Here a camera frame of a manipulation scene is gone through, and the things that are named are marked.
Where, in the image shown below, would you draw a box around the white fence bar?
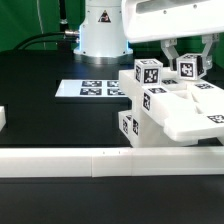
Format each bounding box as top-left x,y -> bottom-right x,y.
0,106 -> 6,132
0,146 -> 224,178

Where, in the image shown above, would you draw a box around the white chair seat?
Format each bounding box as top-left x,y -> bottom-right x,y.
128,96 -> 200,148

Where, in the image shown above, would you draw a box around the white tagged cube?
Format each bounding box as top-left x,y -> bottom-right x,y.
134,58 -> 163,85
176,53 -> 205,80

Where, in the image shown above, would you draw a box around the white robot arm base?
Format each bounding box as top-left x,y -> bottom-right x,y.
74,0 -> 133,64

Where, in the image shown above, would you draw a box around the white front fence bar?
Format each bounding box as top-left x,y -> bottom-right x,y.
0,146 -> 224,178

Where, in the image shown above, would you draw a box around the white left fence bar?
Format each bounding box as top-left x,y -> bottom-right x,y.
0,106 -> 6,132

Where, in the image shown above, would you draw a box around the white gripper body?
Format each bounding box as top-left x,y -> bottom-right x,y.
121,0 -> 224,43

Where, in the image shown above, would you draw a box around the black cables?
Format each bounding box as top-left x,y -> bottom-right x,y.
13,29 -> 81,52

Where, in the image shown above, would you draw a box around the white chair back frame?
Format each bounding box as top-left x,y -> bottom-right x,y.
119,68 -> 224,142

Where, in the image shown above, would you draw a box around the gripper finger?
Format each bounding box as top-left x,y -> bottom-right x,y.
161,39 -> 178,71
201,33 -> 219,75

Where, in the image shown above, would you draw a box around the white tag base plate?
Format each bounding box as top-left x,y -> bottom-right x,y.
55,79 -> 125,98

